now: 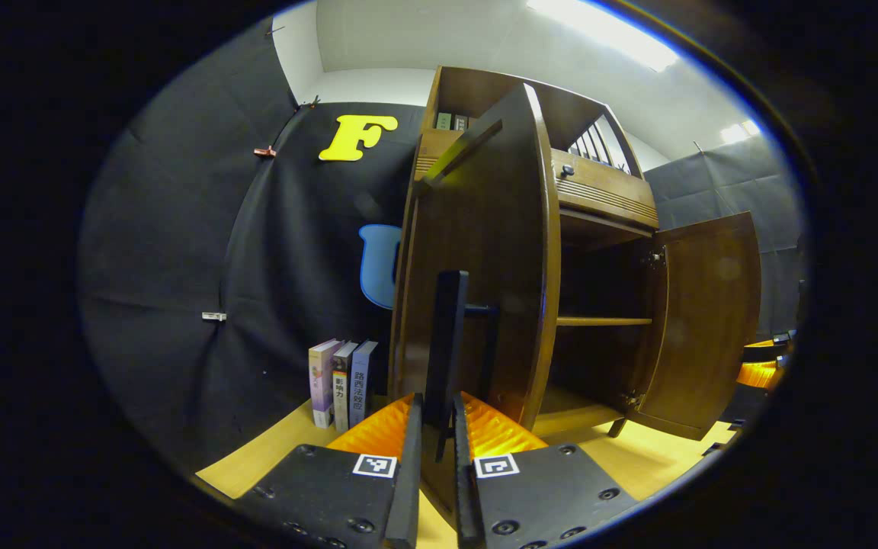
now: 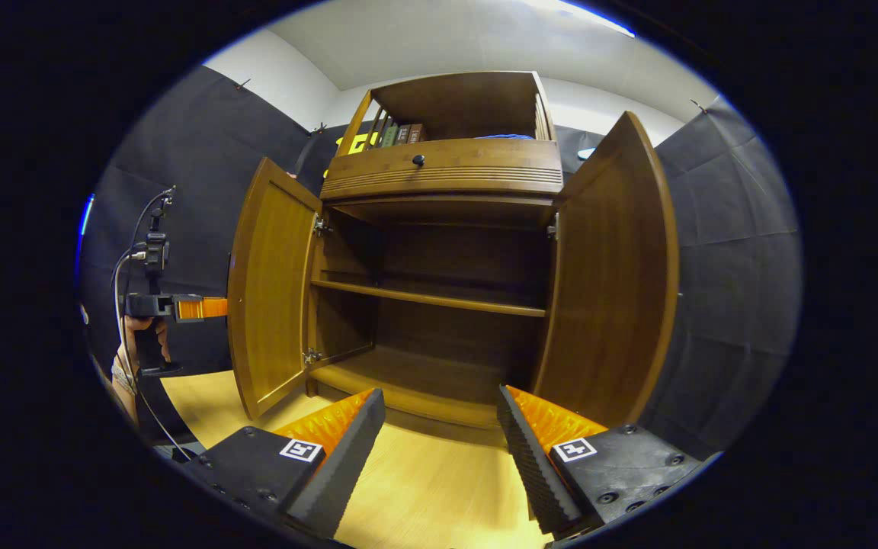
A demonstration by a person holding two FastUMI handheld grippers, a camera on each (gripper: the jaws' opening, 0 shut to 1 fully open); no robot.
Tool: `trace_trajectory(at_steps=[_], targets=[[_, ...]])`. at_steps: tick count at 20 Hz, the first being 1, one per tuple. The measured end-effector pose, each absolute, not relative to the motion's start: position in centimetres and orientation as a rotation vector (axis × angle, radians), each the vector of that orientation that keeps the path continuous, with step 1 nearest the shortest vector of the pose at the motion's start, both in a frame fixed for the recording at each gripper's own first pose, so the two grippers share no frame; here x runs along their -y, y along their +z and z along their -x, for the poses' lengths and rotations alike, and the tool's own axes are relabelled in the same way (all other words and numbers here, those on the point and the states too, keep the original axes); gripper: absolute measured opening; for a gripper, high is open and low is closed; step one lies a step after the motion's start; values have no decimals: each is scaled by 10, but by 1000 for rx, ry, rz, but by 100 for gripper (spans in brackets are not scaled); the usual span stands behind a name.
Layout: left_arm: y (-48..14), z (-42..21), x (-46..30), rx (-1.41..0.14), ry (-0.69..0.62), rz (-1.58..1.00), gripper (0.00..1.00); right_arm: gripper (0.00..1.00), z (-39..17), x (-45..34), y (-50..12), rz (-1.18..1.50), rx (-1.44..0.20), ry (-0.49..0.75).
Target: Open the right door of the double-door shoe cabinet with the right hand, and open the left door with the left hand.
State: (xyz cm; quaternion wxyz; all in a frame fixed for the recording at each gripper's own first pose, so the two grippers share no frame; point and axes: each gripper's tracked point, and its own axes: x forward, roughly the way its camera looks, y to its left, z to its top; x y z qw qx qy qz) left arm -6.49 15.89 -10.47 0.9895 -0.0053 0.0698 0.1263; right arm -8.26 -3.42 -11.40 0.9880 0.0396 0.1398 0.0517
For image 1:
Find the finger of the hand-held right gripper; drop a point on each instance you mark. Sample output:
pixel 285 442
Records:
pixel 761 351
pixel 759 375

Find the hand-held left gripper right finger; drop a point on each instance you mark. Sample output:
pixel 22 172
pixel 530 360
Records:
pixel 466 503

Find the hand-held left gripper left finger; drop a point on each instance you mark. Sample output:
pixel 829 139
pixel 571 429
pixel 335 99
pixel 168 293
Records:
pixel 407 496

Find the wooden cabinet door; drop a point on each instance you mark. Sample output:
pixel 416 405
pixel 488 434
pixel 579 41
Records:
pixel 706 320
pixel 500 252

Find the wooden double-door shoe cabinet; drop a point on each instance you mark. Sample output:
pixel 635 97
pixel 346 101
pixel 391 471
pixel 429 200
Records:
pixel 477 88

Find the wooden cabinet shelf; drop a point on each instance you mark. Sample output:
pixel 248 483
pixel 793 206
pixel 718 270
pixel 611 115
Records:
pixel 603 321

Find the blue grey book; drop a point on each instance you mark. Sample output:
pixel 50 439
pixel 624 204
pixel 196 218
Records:
pixel 363 381

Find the dark grey book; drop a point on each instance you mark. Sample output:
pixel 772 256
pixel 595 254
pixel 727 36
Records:
pixel 342 389

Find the pale purple book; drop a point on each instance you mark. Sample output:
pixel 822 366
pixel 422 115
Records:
pixel 322 381

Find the black backdrop cloth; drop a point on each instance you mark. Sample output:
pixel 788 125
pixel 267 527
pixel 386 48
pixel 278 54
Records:
pixel 180 229
pixel 713 183

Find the wooden drawer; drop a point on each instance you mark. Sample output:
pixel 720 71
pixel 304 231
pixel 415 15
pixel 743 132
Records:
pixel 607 194

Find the small ceiling light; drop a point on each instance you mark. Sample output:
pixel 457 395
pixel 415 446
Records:
pixel 738 132

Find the white clip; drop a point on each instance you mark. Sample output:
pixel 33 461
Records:
pixel 214 316

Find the large ceiling light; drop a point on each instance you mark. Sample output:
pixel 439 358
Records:
pixel 607 30

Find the red clip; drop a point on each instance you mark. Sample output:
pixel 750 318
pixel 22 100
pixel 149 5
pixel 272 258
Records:
pixel 264 152

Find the green book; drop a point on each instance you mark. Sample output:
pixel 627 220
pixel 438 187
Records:
pixel 443 120

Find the dark brown book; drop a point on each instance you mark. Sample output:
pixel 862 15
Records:
pixel 460 122

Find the black clip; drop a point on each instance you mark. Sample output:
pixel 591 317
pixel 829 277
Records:
pixel 312 101

